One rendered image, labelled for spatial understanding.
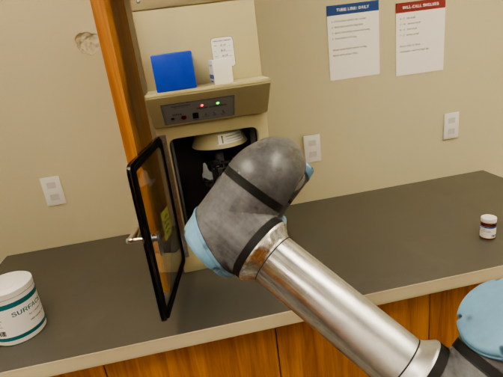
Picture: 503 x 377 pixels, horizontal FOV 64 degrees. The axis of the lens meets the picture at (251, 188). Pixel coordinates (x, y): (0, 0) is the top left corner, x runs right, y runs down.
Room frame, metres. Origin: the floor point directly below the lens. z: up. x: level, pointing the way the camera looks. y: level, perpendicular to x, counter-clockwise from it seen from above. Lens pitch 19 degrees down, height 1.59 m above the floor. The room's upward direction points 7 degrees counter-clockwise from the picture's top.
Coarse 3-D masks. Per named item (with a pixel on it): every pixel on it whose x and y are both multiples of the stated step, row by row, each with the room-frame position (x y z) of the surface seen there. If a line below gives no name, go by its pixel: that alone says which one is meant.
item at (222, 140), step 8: (200, 136) 1.21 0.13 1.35; (208, 136) 1.20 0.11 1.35; (216, 136) 1.19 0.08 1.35; (224, 136) 1.19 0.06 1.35; (232, 136) 1.20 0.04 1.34; (240, 136) 1.22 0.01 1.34; (192, 144) 1.24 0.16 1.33; (200, 144) 1.20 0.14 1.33; (208, 144) 1.19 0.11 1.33; (216, 144) 1.18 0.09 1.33; (224, 144) 1.18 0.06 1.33; (232, 144) 1.19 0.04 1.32
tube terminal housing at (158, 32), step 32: (160, 32) 1.15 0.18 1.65; (192, 32) 1.16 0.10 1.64; (224, 32) 1.17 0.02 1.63; (256, 32) 1.18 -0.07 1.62; (256, 64) 1.18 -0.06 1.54; (160, 128) 1.14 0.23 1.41; (192, 128) 1.15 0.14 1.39; (224, 128) 1.17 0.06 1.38; (256, 128) 1.18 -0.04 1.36; (192, 256) 1.15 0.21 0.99
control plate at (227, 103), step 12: (228, 96) 1.08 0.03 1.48; (168, 108) 1.07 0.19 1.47; (180, 108) 1.07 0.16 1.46; (192, 108) 1.08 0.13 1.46; (204, 108) 1.09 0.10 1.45; (216, 108) 1.10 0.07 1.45; (228, 108) 1.11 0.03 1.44; (168, 120) 1.10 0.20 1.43; (180, 120) 1.11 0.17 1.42; (192, 120) 1.12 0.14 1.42
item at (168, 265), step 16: (160, 160) 1.08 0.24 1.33; (128, 176) 0.82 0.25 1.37; (144, 176) 0.91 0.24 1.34; (160, 176) 1.04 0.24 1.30; (144, 192) 0.88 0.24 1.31; (160, 192) 1.01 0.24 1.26; (144, 208) 0.86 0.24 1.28; (160, 208) 0.98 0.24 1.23; (160, 224) 0.95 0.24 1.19; (144, 240) 0.82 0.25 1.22; (176, 240) 1.07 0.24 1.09; (160, 256) 0.90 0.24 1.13; (176, 256) 1.04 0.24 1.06; (160, 272) 0.87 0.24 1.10; (176, 272) 1.00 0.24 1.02; (160, 304) 0.82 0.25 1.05
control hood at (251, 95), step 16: (240, 80) 1.11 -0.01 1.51; (256, 80) 1.07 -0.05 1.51; (144, 96) 1.03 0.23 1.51; (160, 96) 1.03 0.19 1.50; (176, 96) 1.04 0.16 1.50; (192, 96) 1.05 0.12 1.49; (208, 96) 1.06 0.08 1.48; (240, 96) 1.09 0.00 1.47; (256, 96) 1.10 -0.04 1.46; (160, 112) 1.07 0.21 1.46; (240, 112) 1.13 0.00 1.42; (256, 112) 1.15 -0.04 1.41
